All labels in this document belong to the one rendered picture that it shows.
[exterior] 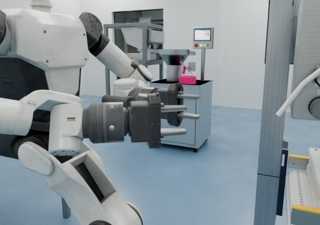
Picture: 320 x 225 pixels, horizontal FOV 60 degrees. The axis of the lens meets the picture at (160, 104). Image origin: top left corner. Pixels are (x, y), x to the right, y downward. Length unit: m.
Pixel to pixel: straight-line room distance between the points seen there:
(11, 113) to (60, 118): 0.09
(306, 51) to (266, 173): 0.47
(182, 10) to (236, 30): 1.17
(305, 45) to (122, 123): 0.35
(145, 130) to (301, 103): 0.30
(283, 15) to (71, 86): 0.64
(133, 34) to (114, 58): 3.07
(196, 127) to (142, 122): 2.48
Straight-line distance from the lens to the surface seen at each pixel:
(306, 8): 0.49
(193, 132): 3.07
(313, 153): 0.78
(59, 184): 0.92
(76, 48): 0.91
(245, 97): 5.65
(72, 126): 0.59
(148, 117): 0.59
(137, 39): 4.13
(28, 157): 0.95
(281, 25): 0.81
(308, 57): 0.49
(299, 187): 0.76
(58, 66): 0.86
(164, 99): 0.78
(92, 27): 1.07
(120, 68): 1.11
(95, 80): 7.03
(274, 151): 0.85
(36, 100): 0.58
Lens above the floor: 1.14
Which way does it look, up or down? 11 degrees down
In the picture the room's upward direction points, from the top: straight up
